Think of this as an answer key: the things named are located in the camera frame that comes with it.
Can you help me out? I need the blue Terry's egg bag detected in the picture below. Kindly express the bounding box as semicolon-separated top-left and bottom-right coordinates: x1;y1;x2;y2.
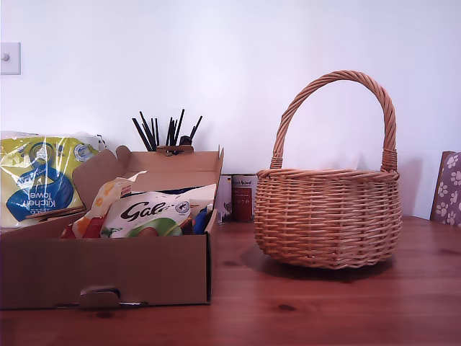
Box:
169;186;213;236

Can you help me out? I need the red and cream egg bag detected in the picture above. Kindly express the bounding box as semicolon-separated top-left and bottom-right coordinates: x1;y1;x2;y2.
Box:
60;170;148;239

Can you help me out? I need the brown cardboard box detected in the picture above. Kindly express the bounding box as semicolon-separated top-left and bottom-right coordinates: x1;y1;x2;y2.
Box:
0;145;225;311

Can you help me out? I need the corrugated cardboard piece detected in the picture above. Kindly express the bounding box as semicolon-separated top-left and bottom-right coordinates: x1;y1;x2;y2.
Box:
24;205;87;221

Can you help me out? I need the red-label tin can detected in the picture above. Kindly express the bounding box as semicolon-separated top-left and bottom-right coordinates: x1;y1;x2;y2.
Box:
231;173;259;221

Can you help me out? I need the wooden holder with black sticks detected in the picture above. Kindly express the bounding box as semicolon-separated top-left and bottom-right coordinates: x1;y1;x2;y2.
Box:
131;107;204;156

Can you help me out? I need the kitchen towel pack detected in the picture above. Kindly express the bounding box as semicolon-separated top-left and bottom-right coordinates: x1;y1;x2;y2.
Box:
0;130;109;229

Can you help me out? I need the paw print cushion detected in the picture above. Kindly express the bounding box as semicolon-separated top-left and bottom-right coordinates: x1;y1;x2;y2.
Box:
434;151;461;227

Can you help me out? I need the woven wicker basket with handle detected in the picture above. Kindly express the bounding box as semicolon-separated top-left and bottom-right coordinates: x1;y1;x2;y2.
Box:
254;69;403;270

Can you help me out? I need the white light switch plate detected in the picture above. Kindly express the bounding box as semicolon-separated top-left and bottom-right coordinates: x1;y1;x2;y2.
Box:
0;42;22;76

